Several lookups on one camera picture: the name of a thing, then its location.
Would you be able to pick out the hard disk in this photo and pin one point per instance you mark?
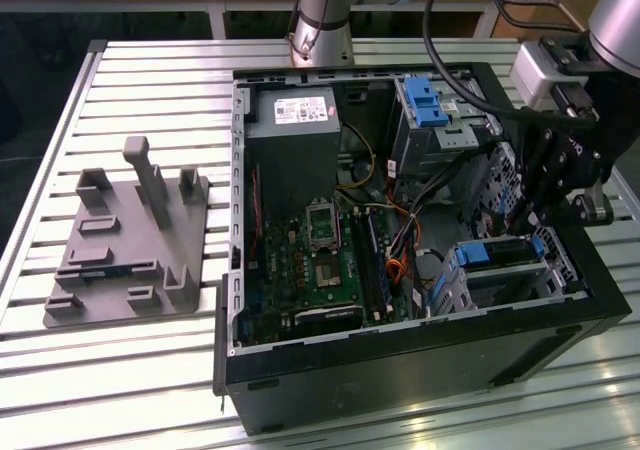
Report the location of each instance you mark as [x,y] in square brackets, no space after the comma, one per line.
[507,252]

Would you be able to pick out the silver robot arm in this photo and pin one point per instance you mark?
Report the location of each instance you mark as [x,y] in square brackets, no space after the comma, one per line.
[325,30]

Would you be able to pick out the metal disk bay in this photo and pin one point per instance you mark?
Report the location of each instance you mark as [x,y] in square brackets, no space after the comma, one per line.
[505,285]

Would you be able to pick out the black RAM slot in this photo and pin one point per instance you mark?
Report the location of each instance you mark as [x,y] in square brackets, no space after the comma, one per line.
[369,260]
[375,260]
[363,260]

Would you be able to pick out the grey metal drive cage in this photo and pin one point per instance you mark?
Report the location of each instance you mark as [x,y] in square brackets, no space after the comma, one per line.
[420,155]

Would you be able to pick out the blue plastic drive latch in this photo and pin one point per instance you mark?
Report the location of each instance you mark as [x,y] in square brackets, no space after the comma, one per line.
[425,110]

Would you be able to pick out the CPU socket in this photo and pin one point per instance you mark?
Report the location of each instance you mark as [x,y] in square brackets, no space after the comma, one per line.
[328,273]

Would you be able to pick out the grey power supply unit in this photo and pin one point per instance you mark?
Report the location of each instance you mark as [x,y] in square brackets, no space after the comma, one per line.
[295,170]

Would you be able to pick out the black PC case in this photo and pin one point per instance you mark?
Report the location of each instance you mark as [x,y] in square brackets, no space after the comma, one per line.
[400,380]

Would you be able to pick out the black graphics card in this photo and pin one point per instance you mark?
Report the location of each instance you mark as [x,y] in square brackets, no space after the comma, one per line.
[327,316]

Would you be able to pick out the green motherboard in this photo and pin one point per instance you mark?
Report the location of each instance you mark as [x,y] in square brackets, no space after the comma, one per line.
[285,270]

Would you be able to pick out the grey parts rack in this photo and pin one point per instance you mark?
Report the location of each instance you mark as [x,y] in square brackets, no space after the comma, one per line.
[125,250]

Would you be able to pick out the green RAM stick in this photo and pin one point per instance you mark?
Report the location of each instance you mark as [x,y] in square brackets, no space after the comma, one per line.
[107,272]

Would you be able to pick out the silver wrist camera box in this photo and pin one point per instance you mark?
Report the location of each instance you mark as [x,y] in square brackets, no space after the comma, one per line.
[535,75]

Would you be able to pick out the wooden desk grey frame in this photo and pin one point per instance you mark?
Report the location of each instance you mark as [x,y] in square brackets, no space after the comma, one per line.
[100,5]

